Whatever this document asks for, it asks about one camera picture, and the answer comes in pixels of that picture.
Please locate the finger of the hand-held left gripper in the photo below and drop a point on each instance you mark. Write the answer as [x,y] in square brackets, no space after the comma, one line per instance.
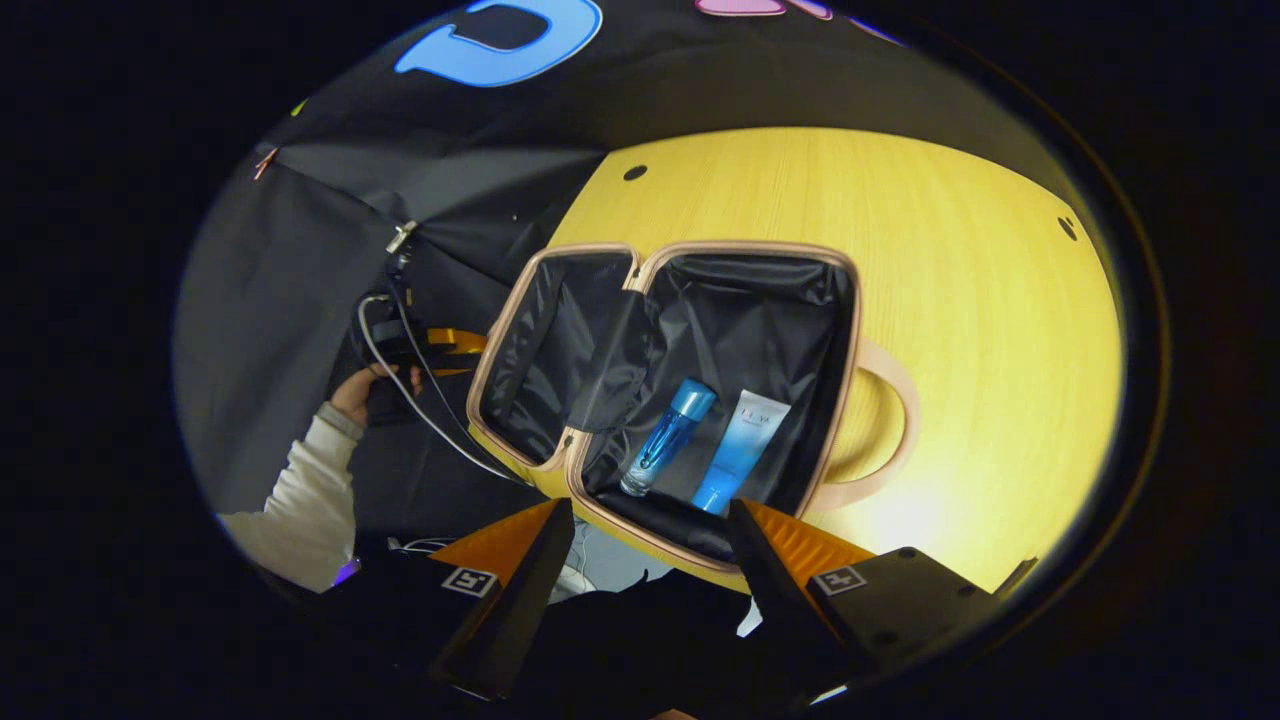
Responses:
[458,340]
[452,370]

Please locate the pink suitcase with black lining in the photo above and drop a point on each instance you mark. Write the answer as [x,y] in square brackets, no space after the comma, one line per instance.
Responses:
[760,330]

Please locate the black backdrop cloth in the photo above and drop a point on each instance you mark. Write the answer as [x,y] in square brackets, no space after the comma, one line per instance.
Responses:
[300,300]

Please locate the blue clear skin care bottle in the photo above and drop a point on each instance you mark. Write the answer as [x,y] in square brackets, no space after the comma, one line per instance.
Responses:
[665,440]

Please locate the small pink clip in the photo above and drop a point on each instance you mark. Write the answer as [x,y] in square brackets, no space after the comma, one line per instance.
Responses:
[265,162]

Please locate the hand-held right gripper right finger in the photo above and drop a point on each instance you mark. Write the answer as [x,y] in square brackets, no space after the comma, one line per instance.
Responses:
[790,610]

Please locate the small white clip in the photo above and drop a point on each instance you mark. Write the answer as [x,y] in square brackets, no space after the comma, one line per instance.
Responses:
[402,237]

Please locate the blue skin care tube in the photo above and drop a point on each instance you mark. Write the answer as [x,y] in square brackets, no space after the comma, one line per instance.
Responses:
[740,445]

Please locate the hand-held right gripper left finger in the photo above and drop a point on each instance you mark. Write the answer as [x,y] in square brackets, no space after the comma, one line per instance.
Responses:
[525,600]

